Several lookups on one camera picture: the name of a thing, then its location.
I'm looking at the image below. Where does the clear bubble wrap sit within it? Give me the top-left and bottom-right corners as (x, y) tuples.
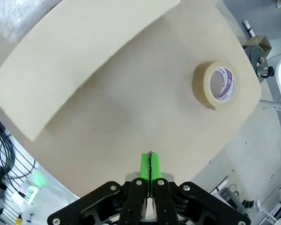
(0, 0), (46, 42)

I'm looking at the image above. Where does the brown cardboard box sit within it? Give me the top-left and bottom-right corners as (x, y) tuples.
(0, 0), (182, 143)

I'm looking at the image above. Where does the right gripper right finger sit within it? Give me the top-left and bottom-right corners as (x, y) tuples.
(150, 152), (251, 225)

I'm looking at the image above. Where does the brown packing tape strip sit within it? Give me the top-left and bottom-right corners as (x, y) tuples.
(192, 60), (241, 111)

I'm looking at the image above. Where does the small open cardboard box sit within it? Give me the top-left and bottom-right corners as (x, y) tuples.
(244, 35), (273, 56)

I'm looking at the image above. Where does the green lit device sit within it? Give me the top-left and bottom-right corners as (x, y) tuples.
(25, 170), (48, 203)

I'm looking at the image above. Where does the white marker pen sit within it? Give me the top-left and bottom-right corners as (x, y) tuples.
(242, 20), (256, 38)

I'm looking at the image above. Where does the black cable bundle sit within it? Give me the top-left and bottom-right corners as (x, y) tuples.
(0, 112), (17, 213)

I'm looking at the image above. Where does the black clamp knob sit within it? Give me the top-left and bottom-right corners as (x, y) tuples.
(259, 67), (275, 79)

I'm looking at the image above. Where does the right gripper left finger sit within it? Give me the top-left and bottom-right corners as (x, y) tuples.
(46, 152), (152, 225)

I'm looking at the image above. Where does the grey metal table clamp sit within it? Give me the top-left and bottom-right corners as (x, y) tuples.
(244, 45), (270, 83)

